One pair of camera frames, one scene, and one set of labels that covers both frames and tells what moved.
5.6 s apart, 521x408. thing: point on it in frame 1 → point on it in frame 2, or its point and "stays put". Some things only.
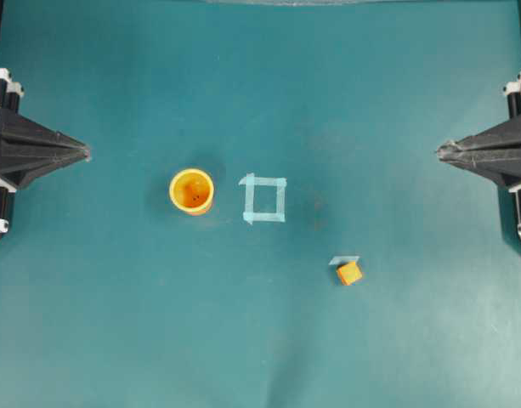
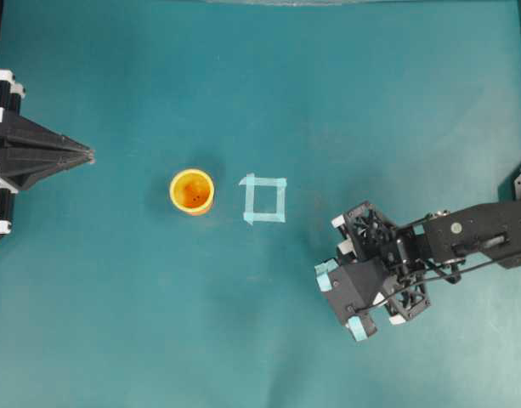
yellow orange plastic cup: (191, 191) stays put
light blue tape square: (249, 182) stays put
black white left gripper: (19, 163) stays put
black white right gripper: (497, 157) → (396, 249)
